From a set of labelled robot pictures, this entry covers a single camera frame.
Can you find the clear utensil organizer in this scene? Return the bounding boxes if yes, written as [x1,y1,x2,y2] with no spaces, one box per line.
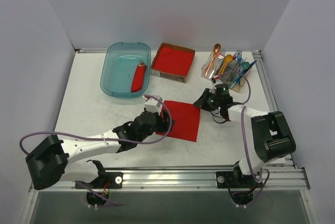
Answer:
[200,52,253,93]

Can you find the cardboard napkin box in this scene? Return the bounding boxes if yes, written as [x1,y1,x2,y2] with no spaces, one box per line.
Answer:
[151,42,196,83]

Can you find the teal plastic spoon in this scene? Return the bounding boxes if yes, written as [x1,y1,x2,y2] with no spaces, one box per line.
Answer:
[238,62,250,77]

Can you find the red paper napkin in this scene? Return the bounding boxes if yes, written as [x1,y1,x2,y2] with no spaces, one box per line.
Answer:
[164,100,200,142]

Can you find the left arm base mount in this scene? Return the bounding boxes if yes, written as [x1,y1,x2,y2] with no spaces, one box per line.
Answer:
[74,171,124,189]

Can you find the silver fork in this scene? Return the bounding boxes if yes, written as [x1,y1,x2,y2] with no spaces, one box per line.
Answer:
[217,49,226,62]

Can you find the aluminium frame rail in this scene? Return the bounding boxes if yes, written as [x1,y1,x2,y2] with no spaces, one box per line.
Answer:
[28,48,311,193]

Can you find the teal plastic basin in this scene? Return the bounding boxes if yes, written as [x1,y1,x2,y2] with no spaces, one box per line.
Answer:
[100,42,151,98]

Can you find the yellow plastic spoon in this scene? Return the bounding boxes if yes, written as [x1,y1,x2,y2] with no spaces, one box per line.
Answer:
[218,54,233,75]

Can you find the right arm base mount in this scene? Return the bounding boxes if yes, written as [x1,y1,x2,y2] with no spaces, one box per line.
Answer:
[215,167,263,189]

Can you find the blue plastic knife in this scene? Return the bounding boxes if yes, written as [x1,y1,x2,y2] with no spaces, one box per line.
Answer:
[230,61,256,88]

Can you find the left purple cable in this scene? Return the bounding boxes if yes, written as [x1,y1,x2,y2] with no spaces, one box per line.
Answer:
[19,94,173,207]

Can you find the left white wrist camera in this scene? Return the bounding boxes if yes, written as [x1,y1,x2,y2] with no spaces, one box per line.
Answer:
[142,95,163,114]

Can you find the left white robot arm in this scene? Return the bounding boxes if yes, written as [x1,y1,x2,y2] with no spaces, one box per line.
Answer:
[26,110,175,190]

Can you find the red napkin stack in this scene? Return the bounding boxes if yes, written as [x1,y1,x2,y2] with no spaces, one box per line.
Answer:
[152,45,195,77]

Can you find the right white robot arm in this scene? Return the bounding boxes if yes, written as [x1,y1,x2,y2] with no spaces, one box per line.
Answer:
[193,84,296,187]

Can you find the rolled red napkin bundle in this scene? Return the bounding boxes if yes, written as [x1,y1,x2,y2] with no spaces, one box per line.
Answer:
[130,60,147,92]

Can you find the copper metallic spoon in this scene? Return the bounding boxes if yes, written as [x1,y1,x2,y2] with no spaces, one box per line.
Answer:
[205,43,221,77]

